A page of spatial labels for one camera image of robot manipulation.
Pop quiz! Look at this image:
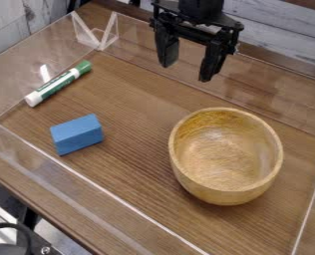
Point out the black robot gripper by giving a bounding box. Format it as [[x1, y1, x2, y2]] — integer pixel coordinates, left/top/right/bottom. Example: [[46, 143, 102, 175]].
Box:
[[150, 0, 244, 83]]

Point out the blue rectangular block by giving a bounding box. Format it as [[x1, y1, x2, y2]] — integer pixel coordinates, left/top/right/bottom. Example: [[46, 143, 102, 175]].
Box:
[[50, 114, 105, 155]]

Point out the brown wooden bowl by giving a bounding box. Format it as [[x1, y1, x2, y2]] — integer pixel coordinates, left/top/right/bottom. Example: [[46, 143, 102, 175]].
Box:
[[168, 108, 284, 206]]

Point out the green and white marker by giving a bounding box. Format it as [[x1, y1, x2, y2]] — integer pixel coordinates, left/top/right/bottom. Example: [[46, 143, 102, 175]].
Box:
[[25, 60, 93, 108]]

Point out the clear acrylic corner bracket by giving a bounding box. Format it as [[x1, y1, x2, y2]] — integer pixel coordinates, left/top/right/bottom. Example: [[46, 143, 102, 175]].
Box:
[[72, 12, 120, 51]]

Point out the black metal table frame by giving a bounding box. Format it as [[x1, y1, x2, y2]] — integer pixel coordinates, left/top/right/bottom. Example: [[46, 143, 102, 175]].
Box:
[[0, 186, 61, 255]]

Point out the black cable bottom left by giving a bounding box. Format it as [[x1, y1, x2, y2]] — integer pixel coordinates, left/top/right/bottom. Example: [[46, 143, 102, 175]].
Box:
[[0, 222, 34, 255]]

